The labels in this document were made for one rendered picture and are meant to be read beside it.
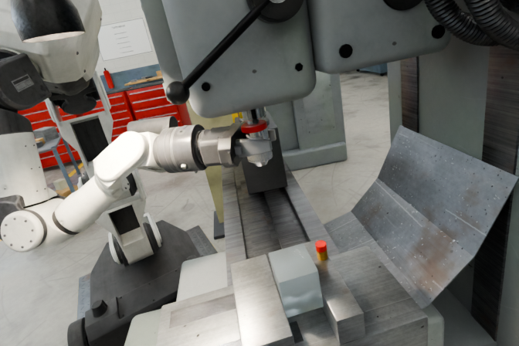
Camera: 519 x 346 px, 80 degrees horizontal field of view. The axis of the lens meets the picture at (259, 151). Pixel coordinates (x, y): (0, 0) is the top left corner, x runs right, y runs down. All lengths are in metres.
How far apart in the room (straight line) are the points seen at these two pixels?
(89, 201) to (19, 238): 0.13
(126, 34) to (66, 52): 9.02
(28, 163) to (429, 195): 0.80
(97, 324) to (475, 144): 1.22
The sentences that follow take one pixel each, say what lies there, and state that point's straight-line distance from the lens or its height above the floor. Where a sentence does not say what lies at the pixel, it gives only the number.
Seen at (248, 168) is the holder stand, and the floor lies 1.06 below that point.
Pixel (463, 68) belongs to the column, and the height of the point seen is 1.29.
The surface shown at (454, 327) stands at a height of 0.78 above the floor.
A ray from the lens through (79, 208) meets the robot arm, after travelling 0.69.
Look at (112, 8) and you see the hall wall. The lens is 9.94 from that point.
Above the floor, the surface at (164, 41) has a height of 1.43.
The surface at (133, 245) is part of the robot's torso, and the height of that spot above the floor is 0.72.
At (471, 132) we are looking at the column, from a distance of 0.66.
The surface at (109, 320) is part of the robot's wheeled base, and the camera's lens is 1.32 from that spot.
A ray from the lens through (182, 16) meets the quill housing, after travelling 0.43.
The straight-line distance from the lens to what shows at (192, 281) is 0.81.
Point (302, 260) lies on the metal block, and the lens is 0.44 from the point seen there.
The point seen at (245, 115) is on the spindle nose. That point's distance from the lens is 0.52.
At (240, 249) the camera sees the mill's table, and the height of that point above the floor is 0.98.
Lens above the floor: 1.41
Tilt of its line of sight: 20 degrees down
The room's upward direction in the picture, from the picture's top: 11 degrees counter-clockwise
